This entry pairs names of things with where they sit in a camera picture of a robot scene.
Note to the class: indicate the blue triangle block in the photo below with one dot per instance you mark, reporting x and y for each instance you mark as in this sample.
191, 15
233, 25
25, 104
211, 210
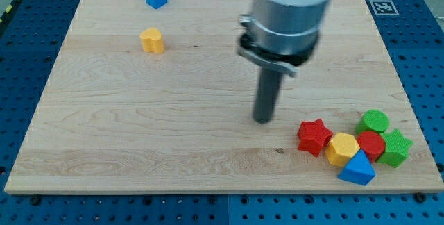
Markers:
358, 170

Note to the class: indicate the red cylinder block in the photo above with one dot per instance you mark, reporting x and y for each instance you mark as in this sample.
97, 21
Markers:
372, 144

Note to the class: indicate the red star block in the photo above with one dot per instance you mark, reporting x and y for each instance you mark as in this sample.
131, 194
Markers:
313, 136

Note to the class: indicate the wooden board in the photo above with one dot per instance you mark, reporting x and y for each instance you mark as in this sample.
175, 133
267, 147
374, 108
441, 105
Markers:
114, 119

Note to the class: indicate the yellow black hazard tape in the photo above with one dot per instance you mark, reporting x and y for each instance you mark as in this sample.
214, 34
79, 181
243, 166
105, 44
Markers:
9, 11

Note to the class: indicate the yellow hexagon block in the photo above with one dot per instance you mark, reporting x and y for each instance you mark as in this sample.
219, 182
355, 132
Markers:
341, 148

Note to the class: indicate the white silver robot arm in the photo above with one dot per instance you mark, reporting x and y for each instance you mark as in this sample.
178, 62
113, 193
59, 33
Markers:
289, 16

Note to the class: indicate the yellow heart block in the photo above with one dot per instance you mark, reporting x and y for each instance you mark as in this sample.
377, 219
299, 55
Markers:
151, 40

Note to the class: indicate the white fiducial marker tag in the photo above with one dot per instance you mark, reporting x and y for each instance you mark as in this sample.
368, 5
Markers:
384, 8

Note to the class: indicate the green cylinder block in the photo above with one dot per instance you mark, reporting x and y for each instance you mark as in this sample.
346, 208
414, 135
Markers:
372, 120

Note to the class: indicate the green star block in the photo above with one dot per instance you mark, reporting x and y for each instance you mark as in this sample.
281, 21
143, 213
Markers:
396, 150

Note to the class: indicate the silver black tool mount clamp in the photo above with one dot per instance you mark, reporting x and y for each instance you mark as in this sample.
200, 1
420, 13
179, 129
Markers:
274, 51

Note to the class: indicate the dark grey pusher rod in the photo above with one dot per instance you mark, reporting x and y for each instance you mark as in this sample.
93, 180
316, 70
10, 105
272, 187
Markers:
268, 89

